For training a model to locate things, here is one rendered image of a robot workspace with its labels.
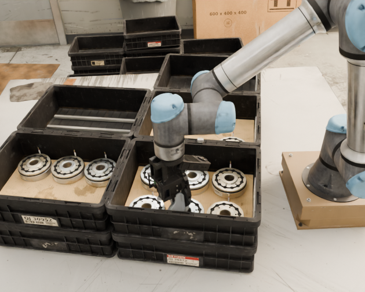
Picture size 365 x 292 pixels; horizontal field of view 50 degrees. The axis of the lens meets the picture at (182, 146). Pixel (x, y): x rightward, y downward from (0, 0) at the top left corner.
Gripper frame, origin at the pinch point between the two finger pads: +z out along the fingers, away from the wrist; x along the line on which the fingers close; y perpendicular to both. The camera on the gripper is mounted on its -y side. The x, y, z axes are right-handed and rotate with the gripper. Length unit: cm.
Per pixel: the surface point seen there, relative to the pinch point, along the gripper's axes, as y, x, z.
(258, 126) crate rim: -37.2, -7.4, -7.6
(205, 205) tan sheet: -7.3, 2.6, 2.0
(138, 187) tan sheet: 4.3, -15.7, 1.7
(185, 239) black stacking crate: 4.6, 8.6, 2.6
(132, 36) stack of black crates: -79, -167, 20
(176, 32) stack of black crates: -105, -153, 19
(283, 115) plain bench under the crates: -74, -28, 13
